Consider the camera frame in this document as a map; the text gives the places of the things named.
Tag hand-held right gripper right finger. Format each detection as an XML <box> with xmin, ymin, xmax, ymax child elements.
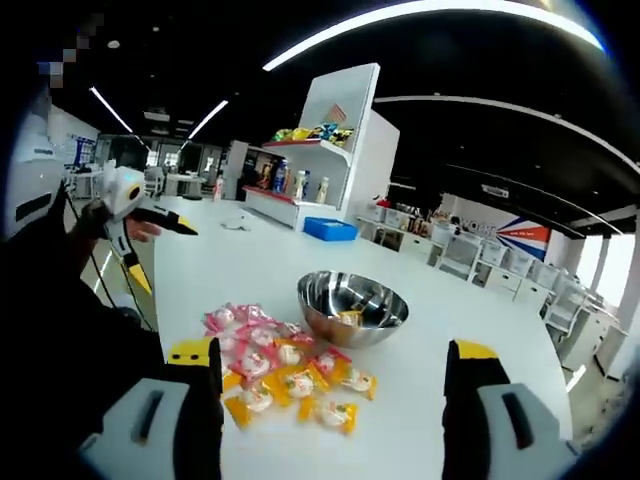
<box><xmin>442</xmin><ymin>338</ymin><xmax>581</xmax><ymax>480</ymax></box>

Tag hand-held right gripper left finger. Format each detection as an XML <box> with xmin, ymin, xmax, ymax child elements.
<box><xmin>79</xmin><ymin>335</ymin><xmax>225</xmax><ymax>480</ymax></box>

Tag pile of marshmallows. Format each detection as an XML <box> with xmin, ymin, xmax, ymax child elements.
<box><xmin>202</xmin><ymin>302</ymin><xmax>380</xmax><ymax>436</ymax></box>

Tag steel bowl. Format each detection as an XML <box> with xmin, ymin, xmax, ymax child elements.
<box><xmin>296</xmin><ymin>269</ymin><xmax>410</xmax><ymax>350</ymax></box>

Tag person's left hand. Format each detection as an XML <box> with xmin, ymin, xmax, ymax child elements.
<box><xmin>74</xmin><ymin>198</ymin><xmax>162</xmax><ymax>245</ymax></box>

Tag straight ceiling light strip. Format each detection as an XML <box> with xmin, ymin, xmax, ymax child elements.
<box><xmin>188</xmin><ymin>99</ymin><xmax>230</xmax><ymax>140</ymax></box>
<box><xmin>89</xmin><ymin>86</ymin><xmax>134</xmax><ymax>134</ymax></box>

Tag white worn device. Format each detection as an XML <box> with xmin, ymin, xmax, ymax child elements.
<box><xmin>7</xmin><ymin>89</ymin><xmax>69</xmax><ymax>239</ymax></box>

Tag white table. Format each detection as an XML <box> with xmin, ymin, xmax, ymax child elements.
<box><xmin>79</xmin><ymin>194</ymin><xmax>576</xmax><ymax>480</ymax></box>

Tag row of white low cabinets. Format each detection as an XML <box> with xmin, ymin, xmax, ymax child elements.
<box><xmin>355</xmin><ymin>215</ymin><xmax>629</xmax><ymax>374</ymax></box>

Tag row of snack bags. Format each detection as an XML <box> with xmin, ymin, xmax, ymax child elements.
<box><xmin>271</xmin><ymin>122</ymin><xmax>355</xmax><ymax>147</ymax></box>

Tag blue plastic bin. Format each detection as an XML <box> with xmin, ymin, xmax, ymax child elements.
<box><xmin>303</xmin><ymin>216</ymin><xmax>360</xmax><ymax>243</ymax></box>

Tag striped colourful card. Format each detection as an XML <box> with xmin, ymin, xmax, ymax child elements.
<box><xmin>321</xmin><ymin>102</ymin><xmax>350</xmax><ymax>124</ymax></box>

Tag curved ceiling light strip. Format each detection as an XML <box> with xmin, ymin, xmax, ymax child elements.
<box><xmin>262</xmin><ymin>2</ymin><xmax>606</xmax><ymax>71</ymax></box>

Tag white display shelf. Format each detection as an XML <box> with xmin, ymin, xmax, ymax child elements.
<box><xmin>242</xmin><ymin>62</ymin><xmax>401</xmax><ymax>232</ymax></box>

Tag cluster of brown bottles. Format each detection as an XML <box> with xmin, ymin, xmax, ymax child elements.
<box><xmin>407</xmin><ymin>212</ymin><xmax>435</xmax><ymax>236</ymax></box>

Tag red blue wall graphic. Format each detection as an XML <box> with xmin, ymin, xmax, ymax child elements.
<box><xmin>494</xmin><ymin>217</ymin><xmax>551</xmax><ymax>261</ymax></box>

